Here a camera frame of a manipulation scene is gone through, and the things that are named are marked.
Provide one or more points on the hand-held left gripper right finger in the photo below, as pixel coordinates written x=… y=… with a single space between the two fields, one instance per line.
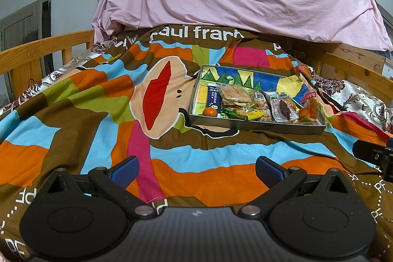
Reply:
x=270 y=171

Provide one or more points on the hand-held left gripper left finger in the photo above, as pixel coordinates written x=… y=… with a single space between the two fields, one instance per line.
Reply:
x=126 y=171

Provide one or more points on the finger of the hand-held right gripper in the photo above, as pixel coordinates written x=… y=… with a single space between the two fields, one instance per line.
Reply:
x=367 y=151

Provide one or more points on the metal tray with cartoon drawing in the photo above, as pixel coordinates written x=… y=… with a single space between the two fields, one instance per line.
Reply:
x=261 y=127

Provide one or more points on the green white snack packet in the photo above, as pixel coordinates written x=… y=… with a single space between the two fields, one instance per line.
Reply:
x=305 y=120

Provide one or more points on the clear dark plum packet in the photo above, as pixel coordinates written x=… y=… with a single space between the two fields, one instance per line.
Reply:
x=284 y=110

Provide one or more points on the yellow green snack packet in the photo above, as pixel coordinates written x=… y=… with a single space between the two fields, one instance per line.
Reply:
x=242 y=113

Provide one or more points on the clear nut snack packet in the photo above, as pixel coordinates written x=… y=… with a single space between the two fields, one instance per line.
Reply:
x=263 y=107

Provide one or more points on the orange snack packet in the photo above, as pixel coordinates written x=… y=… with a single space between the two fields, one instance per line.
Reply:
x=310 y=108

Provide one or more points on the clear rice cracker packet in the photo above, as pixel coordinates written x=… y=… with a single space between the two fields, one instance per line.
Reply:
x=236 y=94

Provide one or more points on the small tangerine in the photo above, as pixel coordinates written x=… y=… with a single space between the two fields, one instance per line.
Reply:
x=208 y=112

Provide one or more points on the blue white snack packet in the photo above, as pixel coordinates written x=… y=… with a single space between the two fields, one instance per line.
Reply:
x=214 y=97

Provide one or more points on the colourful printed blanket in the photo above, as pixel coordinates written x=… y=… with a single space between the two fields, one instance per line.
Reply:
x=76 y=133

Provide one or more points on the white cabinet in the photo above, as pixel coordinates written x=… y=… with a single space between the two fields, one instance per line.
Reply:
x=388 y=68

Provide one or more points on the grey door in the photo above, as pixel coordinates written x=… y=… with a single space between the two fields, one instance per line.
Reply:
x=21 y=28

